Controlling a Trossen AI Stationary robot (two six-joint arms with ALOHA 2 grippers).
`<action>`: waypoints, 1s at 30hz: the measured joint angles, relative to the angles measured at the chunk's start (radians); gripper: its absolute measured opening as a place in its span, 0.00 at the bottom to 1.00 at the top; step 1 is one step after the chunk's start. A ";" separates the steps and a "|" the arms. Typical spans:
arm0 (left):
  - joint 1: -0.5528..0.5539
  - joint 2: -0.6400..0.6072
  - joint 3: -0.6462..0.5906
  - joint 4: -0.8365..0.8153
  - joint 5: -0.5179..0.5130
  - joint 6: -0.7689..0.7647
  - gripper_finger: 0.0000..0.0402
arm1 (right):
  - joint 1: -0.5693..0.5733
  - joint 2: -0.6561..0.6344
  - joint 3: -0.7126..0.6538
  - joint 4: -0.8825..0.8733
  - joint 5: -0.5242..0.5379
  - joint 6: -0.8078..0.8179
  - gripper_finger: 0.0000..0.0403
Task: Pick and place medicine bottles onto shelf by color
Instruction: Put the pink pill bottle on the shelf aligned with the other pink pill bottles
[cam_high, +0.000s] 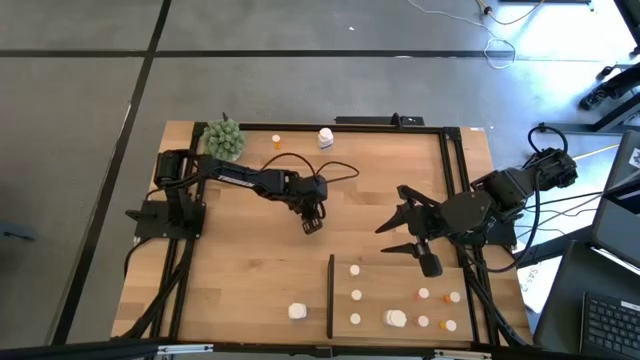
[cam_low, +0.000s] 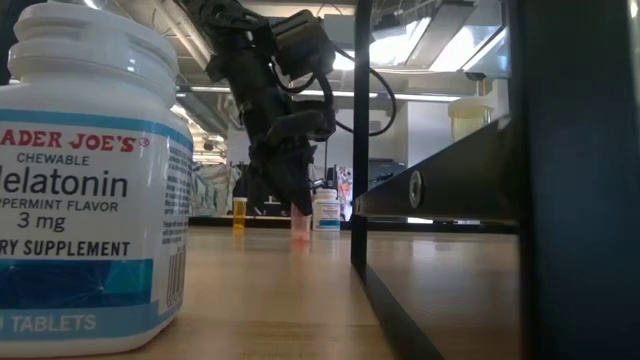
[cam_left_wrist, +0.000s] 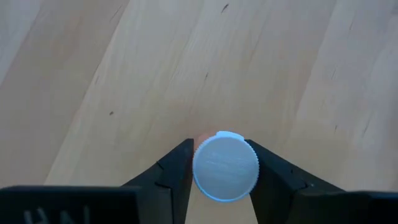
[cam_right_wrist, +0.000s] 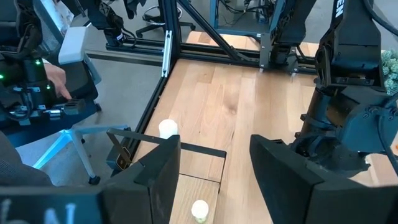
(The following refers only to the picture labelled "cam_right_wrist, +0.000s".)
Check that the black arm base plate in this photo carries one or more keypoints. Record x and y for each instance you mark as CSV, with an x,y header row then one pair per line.
x,y
292,67

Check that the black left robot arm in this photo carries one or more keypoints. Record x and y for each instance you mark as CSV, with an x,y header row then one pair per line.
x,y
351,46

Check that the blue metal cart frame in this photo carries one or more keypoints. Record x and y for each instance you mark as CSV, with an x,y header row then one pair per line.
x,y
239,15

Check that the silver aluminium bracket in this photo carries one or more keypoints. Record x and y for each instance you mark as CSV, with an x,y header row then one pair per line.
x,y
167,53

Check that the office chair white armrest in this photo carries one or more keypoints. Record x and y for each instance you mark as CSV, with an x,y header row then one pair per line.
x,y
73,43

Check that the black stool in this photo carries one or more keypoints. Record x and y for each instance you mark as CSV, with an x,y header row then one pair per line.
x,y
161,18

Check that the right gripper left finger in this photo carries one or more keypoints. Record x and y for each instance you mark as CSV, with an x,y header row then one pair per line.
x,y
140,186

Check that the person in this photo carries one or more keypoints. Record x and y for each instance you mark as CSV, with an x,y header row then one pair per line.
x,y
18,165

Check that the person's hand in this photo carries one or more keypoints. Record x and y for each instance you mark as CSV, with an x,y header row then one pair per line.
x,y
57,81

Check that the white Trader Joe's melatonin bottle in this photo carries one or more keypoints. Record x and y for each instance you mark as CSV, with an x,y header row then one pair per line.
x,y
168,127

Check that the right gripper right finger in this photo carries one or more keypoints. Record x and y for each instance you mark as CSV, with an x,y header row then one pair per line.
x,y
295,193

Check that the wooden shelf black frame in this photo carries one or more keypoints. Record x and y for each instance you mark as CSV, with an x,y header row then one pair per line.
x,y
199,165

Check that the green succulent in white pot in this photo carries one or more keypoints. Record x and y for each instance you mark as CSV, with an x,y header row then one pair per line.
x,y
391,71

